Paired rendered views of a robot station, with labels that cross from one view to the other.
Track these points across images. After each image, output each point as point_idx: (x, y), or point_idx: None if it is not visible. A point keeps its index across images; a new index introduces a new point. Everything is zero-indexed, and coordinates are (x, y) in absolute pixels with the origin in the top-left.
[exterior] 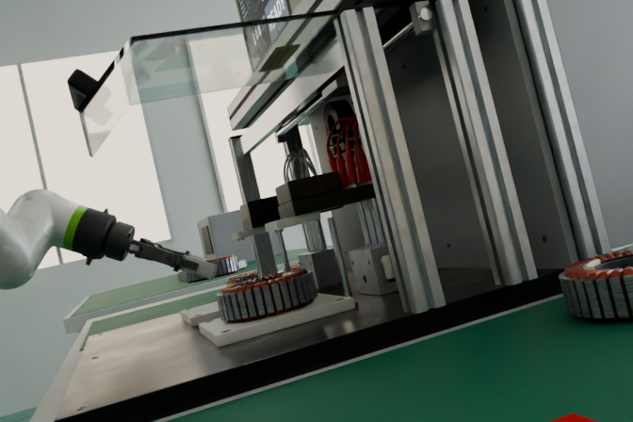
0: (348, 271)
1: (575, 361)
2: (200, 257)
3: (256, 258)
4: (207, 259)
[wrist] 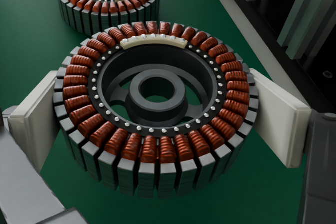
0: None
1: None
2: (41, 96)
3: (329, 6)
4: (49, 84)
